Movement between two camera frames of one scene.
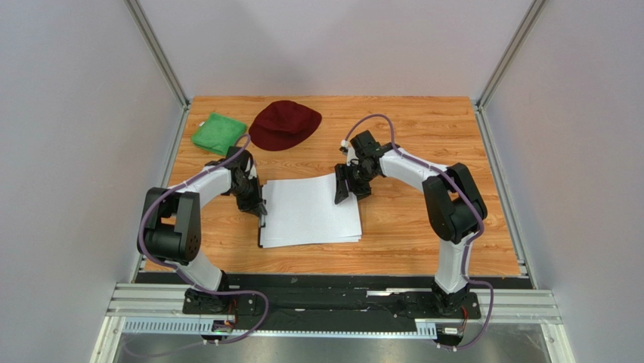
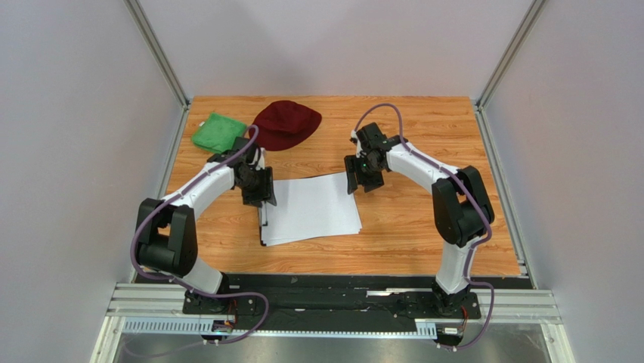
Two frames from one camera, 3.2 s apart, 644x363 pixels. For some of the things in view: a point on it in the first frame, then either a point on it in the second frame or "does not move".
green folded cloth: [218, 134] does not move
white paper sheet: [304, 211] does not move
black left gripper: [254, 205] to [265, 192]
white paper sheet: [302, 211] does not move
